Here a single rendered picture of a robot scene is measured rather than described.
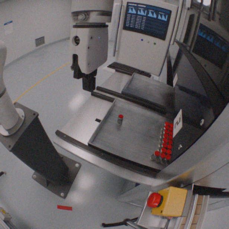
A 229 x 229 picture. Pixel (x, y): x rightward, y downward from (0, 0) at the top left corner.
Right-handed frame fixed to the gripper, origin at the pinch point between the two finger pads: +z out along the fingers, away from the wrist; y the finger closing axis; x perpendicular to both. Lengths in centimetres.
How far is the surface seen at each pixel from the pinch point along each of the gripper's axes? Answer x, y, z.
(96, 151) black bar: -6.1, -7.2, 20.3
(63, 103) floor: 101, 77, 110
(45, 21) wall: 492, 363, -29
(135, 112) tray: -12.8, 19.2, 22.1
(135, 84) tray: -6, 45, 22
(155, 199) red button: -25.5, -18.1, 8.8
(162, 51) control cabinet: -18, 87, 4
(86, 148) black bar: -2.6, -7.8, 20.3
